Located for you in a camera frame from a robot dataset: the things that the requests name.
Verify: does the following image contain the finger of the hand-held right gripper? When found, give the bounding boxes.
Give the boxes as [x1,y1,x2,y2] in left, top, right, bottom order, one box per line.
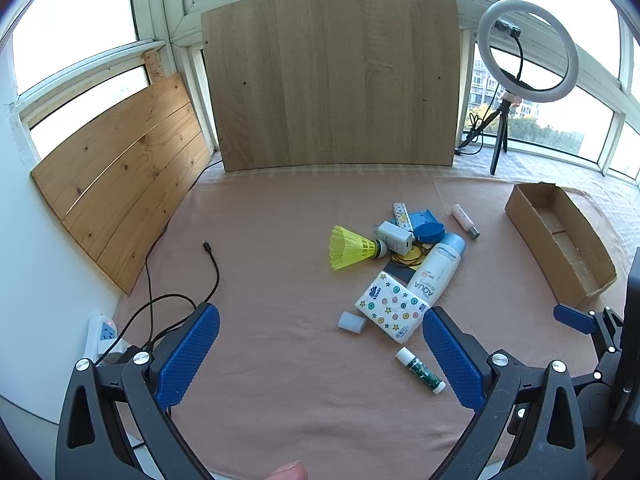
[570,355,626,418]
[553,303,627,359]

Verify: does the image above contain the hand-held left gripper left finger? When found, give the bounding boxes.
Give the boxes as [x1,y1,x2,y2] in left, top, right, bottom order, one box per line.
[55,302,221,480]

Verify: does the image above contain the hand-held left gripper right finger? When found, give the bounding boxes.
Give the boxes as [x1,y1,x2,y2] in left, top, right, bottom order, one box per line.
[422,305,588,480]

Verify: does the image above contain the brown cardboard box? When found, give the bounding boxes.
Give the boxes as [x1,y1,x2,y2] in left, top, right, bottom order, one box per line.
[504,182,618,308]

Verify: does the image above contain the patterned tissue packet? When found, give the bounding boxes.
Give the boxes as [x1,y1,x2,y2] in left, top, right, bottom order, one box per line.
[354,271,432,345]

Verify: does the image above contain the white and blue sunscreen bottle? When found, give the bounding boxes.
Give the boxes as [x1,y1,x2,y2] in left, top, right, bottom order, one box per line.
[406,232,467,308]

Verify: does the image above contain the yellow ruler-edged card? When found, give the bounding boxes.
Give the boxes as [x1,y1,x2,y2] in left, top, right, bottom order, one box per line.
[392,245,426,268]

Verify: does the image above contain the blue plastic case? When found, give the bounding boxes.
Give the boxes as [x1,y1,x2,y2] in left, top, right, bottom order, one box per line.
[409,208,446,243]

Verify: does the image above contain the small white grey-capped bottle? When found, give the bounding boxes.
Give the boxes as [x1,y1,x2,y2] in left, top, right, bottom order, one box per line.
[451,203,481,240]

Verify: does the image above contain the yellow plastic shuttlecock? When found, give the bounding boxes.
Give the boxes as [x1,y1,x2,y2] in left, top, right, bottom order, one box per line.
[328,225,390,272]

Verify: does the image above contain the person's left hand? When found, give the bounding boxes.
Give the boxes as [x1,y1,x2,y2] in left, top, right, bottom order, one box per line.
[267,461,308,480]

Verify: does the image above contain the green glue stick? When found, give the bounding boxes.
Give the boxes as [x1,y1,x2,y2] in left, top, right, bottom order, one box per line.
[395,346,447,395]

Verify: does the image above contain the white power strip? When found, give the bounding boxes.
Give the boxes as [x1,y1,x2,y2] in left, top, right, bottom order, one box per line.
[82,314,136,366]

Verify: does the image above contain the dark grey ruler-edged card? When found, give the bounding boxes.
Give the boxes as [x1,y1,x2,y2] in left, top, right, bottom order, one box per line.
[384,260,417,283]

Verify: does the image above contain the white charger plug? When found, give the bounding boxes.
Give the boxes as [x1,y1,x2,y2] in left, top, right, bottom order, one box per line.
[376,220,415,255]

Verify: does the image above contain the patterned small stick packet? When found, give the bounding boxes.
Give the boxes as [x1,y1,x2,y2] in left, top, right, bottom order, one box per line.
[391,202,412,233]

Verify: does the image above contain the pine plank board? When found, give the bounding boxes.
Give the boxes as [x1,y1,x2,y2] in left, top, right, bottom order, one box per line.
[31,72,217,295]

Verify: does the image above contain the black tripod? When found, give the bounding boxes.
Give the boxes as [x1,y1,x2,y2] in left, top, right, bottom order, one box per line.
[490,95,516,176]

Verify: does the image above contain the light wood panel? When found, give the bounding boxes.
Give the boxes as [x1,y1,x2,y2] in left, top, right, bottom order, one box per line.
[201,0,462,173]

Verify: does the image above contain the black charging cable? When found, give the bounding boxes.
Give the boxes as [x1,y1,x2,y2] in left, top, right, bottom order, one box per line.
[95,241,221,366]

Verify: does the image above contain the black power cord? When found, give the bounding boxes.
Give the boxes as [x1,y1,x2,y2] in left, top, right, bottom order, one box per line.
[145,157,223,346]

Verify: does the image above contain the black ring light cable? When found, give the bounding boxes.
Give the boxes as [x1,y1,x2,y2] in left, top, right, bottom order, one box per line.
[455,92,501,156]

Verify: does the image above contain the white ring light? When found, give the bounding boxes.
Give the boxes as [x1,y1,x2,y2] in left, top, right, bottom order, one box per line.
[476,0,581,106]

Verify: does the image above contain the white window frame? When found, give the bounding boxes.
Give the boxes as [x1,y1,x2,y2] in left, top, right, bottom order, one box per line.
[0,0,640,191]

